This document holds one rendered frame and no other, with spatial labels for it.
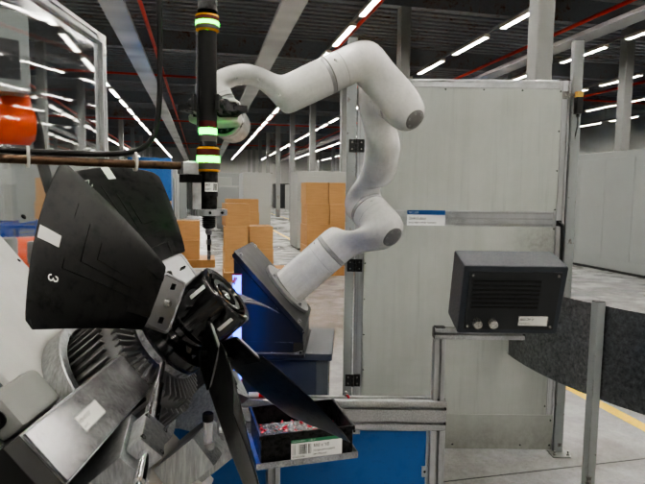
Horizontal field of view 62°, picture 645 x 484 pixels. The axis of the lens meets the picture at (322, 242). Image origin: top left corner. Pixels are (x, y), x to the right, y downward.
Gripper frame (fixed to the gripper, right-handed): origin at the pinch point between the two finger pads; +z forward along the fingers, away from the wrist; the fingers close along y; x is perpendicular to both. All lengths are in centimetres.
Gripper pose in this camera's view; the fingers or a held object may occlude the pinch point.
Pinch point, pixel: (206, 104)
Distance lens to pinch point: 105.2
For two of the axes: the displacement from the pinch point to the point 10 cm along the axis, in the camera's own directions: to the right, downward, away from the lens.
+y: -10.0, -0.1, -0.1
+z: 0.1, 0.9, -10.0
